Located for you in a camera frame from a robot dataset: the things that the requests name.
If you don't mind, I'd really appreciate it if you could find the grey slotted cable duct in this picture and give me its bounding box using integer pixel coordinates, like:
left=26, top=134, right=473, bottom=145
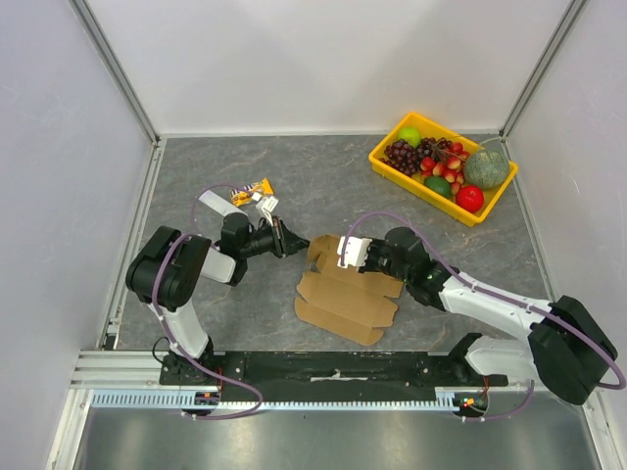
left=91, top=389, right=459, bottom=411

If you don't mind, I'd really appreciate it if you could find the purple cable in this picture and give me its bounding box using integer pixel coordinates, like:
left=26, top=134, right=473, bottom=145
left=342, top=211, right=627, bottom=423
left=151, top=183, right=265, bottom=421

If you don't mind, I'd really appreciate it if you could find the dark green lime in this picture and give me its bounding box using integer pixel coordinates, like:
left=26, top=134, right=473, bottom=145
left=424, top=176, right=452, bottom=198

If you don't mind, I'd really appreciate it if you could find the red strawberry cluster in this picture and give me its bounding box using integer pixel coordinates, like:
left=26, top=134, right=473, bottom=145
left=421, top=141, right=470, bottom=199

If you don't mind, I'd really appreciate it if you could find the light green apple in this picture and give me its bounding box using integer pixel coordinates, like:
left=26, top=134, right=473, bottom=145
left=398, top=126, right=422, bottom=148

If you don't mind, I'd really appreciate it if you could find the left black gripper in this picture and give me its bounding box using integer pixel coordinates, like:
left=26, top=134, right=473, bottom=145
left=240, top=215, right=312, bottom=259

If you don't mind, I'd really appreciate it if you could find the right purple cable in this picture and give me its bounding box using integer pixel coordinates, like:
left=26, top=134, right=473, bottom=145
left=342, top=211, right=627, bottom=423

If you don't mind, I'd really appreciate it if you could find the aluminium frame rail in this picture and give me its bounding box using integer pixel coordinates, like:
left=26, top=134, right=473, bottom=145
left=71, top=350, right=604, bottom=391

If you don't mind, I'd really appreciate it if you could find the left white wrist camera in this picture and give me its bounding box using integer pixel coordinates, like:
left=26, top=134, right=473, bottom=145
left=252, top=192, right=278, bottom=225

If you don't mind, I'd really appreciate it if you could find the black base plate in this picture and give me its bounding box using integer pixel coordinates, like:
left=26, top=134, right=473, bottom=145
left=159, top=350, right=509, bottom=391

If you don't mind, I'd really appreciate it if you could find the yellow candy packet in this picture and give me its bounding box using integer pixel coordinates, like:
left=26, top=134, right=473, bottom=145
left=229, top=178, right=274, bottom=207

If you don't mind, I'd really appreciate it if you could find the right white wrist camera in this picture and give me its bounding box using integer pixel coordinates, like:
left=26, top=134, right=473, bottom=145
left=337, top=236, right=372, bottom=269

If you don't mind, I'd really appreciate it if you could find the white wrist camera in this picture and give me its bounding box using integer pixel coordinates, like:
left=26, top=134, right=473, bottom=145
left=337, top=236, right=372, bottom=269
left=252, top=192, right=278, bottom=225

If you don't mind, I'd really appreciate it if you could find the purple grape bunch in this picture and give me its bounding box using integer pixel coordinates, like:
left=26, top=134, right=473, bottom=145
left=381, top=137, right=454, bottom=177

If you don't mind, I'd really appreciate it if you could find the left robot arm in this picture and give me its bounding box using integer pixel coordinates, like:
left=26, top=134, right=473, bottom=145
left=125, top=212, right=310, bottom=385

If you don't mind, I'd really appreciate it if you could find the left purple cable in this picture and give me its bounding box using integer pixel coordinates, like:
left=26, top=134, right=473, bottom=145
left=151, top=183, right=265, bottom=421

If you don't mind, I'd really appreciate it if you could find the brown cardboard box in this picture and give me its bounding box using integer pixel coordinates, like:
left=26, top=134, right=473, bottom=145
left=294, top=234, right=403, bottom=346

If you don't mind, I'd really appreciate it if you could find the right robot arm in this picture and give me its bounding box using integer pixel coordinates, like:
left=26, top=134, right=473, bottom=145
left=347, top=227, right=617, bottom=405

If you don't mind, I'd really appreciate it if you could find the green netted melon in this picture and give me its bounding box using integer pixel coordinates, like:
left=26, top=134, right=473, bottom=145
left=463, top=138, right=509, bottom=190

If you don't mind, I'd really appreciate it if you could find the red apple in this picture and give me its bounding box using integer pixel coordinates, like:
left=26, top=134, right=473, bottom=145
left=456, top=185, right=485, bottom=213

